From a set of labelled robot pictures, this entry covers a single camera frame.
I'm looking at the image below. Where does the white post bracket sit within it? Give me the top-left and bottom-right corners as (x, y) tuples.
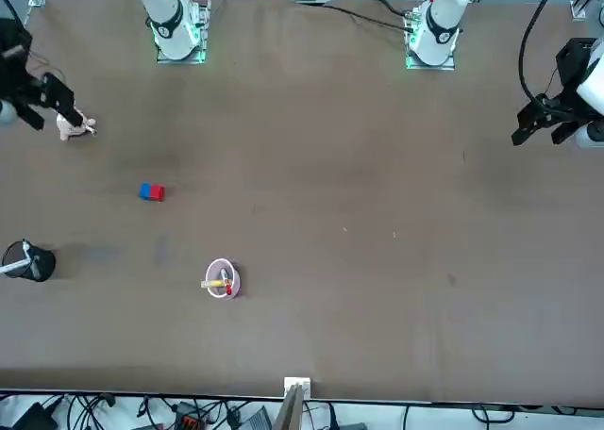
(283, 376), (313, 398)

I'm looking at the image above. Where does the pink plush toy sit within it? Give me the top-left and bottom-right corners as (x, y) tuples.
(56, 112), (99, 142)

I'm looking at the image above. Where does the large black power brick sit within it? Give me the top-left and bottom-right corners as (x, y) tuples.
(9, 401), (59, 430)

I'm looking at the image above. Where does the black mesh pen cup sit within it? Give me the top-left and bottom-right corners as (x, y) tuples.
(1, 240), (57, 283)

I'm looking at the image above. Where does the thick black cable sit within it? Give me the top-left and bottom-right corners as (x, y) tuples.
(517, 0), (567, 102)

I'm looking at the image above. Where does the aluminium profile post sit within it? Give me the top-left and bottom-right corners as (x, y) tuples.
(275, 382), (306, 430)

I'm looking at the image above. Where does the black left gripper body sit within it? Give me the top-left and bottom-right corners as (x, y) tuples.
(555, 37), (598, 92)

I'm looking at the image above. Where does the clear plastic cup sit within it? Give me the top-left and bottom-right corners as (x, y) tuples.
(205, 257), (243, 302)

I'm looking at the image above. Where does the white marker with blue cap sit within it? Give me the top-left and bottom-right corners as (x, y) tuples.
(0, 241), (37, 276)

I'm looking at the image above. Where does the black and orange device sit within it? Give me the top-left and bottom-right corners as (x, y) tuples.
(173, 401), (210, 430)

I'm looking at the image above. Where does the black cable on table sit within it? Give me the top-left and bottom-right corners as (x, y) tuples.
(301, 1), (408, 29)

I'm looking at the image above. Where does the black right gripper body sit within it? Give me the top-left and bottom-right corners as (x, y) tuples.
(0, 18), (42, 107)

